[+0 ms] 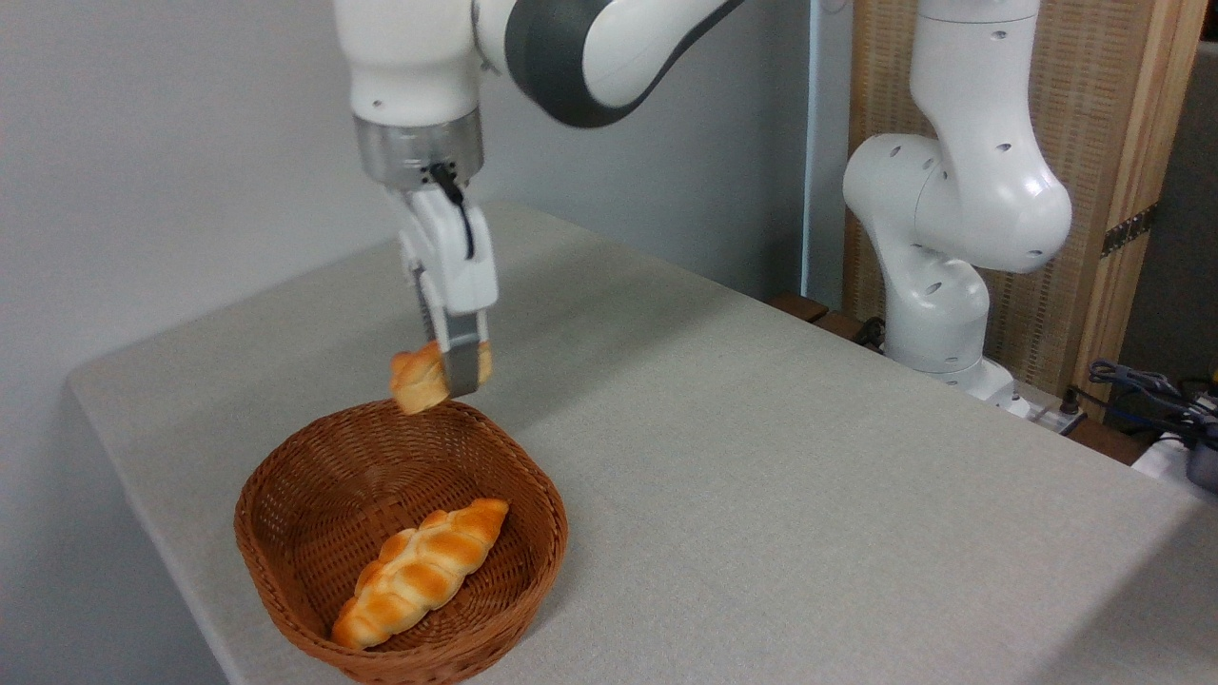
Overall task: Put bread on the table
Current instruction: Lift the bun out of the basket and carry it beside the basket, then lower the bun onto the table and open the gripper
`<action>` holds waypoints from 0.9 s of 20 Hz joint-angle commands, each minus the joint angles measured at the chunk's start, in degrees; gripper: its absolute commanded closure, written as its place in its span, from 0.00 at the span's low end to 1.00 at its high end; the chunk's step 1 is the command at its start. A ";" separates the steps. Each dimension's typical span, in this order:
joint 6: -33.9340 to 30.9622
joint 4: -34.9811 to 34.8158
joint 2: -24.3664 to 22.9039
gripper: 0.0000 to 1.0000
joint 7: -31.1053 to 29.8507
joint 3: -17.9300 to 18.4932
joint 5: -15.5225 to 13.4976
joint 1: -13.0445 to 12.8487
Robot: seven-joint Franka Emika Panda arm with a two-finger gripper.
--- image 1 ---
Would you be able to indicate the long braided bread loaf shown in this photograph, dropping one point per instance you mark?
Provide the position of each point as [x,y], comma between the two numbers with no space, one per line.
[423,571]

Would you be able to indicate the round golden bread roll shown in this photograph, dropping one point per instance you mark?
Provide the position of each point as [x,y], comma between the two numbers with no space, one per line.
[417,381]

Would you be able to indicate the metal hinge on screen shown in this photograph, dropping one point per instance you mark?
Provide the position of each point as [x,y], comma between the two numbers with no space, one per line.
[1129,229]

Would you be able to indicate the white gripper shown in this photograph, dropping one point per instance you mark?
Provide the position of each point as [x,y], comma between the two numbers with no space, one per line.
[447,257]

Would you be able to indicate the brown wicker basket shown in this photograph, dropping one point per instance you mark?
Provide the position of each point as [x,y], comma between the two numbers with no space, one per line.
[304,514]

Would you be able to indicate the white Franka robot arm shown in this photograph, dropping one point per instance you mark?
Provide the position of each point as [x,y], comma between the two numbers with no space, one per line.
[409,57]

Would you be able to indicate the white vertical pipe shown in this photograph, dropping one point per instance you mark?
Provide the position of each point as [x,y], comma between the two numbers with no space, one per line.
[811,143]

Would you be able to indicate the dark grey round container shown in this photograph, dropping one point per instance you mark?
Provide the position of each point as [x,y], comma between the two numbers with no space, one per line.
[1205,466]

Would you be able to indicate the wooden rattan screen panel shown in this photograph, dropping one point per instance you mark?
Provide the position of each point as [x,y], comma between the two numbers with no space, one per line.
[1085,95]

